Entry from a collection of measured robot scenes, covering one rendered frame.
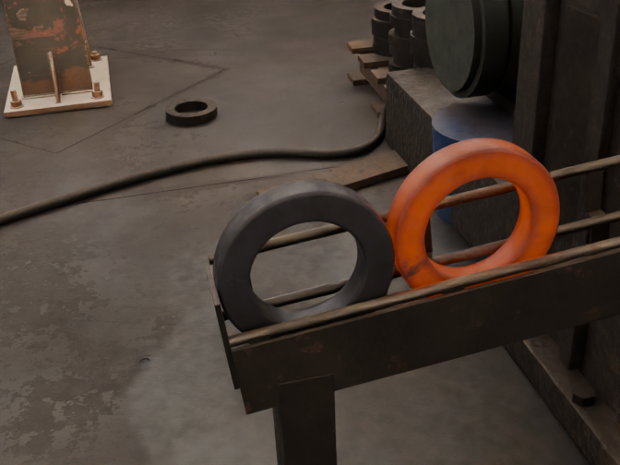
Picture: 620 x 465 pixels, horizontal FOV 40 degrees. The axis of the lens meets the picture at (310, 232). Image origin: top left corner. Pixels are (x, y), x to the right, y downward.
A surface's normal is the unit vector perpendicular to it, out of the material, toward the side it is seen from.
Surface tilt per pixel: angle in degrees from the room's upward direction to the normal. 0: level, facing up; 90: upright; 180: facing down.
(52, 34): 90
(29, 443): 0
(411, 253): 90
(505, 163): 90
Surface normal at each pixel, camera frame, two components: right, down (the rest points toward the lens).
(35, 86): 0.22, 0.47
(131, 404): -0.04, -0.87
